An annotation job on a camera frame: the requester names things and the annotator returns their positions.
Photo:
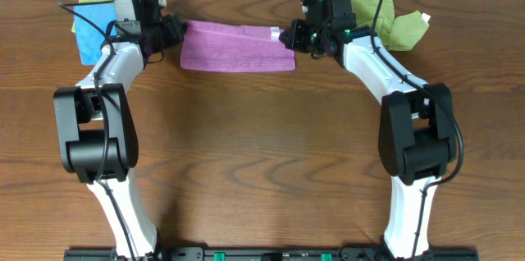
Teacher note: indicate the folded blue cloth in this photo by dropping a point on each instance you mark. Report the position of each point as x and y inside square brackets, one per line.
[88, 39]

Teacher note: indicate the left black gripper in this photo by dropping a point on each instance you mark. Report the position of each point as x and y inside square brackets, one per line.
[173, 29]

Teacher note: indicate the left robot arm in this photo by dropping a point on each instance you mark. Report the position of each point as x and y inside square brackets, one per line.
[96, 133]

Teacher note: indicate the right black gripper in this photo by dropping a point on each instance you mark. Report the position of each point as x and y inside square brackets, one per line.
[295, 35]

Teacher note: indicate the crumpled green microfiber cloth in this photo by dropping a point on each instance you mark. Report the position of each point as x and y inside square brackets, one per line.
[397, 33]

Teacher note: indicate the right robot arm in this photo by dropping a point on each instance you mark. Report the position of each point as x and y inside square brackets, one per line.
[417, 133]

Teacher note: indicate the purple microfiber cloth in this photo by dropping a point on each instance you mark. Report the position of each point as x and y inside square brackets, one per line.
[215, 47]

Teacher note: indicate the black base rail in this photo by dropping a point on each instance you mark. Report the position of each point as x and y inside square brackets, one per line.
[362, 253]

